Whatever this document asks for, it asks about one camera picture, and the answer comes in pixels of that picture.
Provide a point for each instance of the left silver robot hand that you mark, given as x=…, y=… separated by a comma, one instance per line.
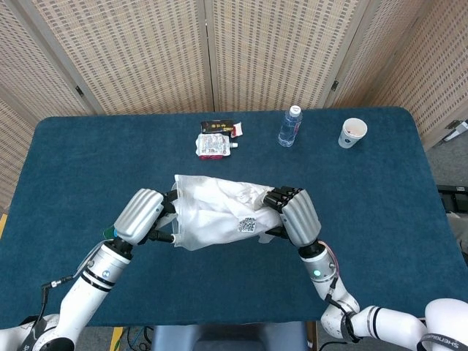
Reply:
x=137, y=215

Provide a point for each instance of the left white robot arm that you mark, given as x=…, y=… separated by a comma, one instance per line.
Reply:
x=87, y=296

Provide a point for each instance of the small red white packet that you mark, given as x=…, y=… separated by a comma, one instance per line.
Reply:
x=238, y=128

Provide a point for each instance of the flower print paper cup stack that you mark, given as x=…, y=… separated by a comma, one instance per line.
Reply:
x=349, y=137

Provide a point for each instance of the grey blue chair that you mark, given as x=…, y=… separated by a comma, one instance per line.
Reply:
x=226, y=338

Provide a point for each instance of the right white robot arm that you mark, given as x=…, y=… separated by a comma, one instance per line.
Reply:
x=387, y=321

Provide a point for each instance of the white translucent plastic zip bag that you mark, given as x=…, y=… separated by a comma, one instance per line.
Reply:
x=190, y=234

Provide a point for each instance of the white and red drink pouch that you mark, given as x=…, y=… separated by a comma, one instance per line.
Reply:
x=212, y=144

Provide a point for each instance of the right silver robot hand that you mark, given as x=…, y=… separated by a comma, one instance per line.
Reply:
x=300, y=215

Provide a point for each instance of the clear plastic water bottle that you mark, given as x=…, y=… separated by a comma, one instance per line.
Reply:
x=290, y=128

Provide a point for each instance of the woven folding screen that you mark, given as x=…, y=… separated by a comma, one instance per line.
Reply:
x=146, y=47

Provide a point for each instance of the black floor device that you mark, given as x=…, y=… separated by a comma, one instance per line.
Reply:
x=455, y=199

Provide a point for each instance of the white cloth garment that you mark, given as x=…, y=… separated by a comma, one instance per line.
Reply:
x=215, y=204

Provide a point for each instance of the grey metal bracket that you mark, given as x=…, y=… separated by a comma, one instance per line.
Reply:
x=457, y=131

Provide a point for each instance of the black rectangular box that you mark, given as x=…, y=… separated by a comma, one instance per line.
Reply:
x=215, y=126

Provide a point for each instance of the blue table cover cloth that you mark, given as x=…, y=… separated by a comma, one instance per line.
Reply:
x=219, y=285

